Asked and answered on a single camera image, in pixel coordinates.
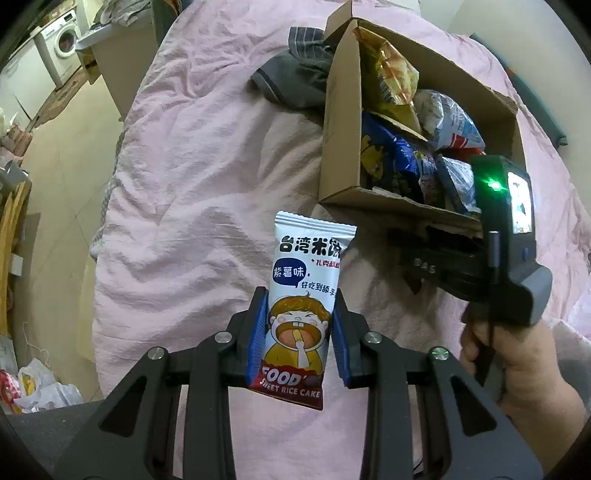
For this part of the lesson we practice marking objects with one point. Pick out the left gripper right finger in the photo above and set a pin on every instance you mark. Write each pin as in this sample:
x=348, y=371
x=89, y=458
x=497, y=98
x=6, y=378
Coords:
x=427, y=418

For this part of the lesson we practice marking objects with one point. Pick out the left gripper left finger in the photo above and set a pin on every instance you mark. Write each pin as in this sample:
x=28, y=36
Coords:
x=132, y=432

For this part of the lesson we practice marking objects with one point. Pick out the blue white chip bag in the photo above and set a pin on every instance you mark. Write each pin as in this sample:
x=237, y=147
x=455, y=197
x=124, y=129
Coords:
x=458, y=180

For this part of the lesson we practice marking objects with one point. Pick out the silver blue snack bag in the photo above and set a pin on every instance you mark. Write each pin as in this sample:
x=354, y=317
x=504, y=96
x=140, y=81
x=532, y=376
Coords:
x=445, y=122

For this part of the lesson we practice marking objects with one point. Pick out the white rice cake packet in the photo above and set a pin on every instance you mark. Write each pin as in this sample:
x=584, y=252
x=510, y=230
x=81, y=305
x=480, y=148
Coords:
x=297, y=319

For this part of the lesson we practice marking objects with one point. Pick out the yellow orange chip bag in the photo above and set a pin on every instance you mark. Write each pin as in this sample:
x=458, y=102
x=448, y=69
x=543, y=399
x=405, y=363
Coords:
x=389, y=80

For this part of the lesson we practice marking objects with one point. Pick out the pink white snack stick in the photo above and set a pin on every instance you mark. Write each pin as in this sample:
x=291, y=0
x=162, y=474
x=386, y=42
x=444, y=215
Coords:
x=430, y=184

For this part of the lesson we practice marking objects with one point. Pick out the dark blue snack packet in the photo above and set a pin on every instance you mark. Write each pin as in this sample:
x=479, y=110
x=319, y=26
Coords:
x=388, y=158

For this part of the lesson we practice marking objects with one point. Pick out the person's right hand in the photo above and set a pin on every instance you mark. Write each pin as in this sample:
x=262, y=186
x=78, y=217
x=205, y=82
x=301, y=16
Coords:
x=546, y=410

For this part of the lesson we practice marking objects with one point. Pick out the white plastic bag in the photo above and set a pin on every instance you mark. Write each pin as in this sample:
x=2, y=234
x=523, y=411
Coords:
x=40, y=391

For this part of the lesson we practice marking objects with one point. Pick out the teal bolster cushion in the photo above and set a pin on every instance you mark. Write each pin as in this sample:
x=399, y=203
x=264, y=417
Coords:
x=532, y=100

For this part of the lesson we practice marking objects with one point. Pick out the wooden drying rack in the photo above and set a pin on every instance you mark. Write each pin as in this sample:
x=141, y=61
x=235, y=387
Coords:
x=9, y=220

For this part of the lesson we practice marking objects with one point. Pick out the dark grey folded garment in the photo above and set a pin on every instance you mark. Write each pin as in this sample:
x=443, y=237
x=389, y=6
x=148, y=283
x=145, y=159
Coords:
x=297, y=77

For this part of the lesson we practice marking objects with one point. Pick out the pink bed duvet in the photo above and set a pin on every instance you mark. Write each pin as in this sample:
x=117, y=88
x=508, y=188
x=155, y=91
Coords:
x=205, y=163

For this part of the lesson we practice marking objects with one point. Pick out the brown floor mat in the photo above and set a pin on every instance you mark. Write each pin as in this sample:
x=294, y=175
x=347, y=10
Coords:
x=60, y=98

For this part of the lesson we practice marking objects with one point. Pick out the white kitchen cabinet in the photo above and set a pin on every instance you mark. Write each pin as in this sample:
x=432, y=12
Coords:
x=27, y=79

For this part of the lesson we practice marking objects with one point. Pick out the white storage bin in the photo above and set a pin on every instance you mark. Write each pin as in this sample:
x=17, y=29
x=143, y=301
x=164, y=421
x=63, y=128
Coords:
x=120, y=56

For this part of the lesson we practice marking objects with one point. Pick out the white washing machine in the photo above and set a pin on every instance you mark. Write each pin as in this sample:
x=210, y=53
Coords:
x=56, y=45

